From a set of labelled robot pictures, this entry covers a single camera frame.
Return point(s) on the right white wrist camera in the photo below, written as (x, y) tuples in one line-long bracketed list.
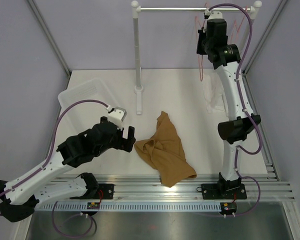
[(211, 15)]

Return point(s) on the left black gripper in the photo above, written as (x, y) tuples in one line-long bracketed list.
[(125, 144)]

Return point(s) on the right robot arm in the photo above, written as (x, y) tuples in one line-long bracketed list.
[(225, 58)]

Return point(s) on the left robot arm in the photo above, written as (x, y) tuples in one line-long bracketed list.
[(22, 196)]

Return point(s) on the white plastic basket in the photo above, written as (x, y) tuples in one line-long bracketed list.
[(83, 116)]

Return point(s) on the white garment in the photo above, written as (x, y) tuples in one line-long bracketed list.
[(214, 94)]

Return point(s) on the aluminium rail base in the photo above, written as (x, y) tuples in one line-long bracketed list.
[(148, 188)]

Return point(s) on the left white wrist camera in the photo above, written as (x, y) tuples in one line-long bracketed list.
[(116, 115)]

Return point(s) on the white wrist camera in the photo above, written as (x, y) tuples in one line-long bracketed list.
[(116, 115), (211, 15)]

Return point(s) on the pink wire hanger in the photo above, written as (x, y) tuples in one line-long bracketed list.
[(198, 24), (236, 29)]

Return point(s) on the white slotted cable duct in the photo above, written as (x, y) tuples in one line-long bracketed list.
[(123, 206)]

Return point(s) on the brown tank top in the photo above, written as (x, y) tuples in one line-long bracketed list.
[(164, 152)]

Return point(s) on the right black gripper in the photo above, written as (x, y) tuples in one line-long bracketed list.
[(199, 50)]

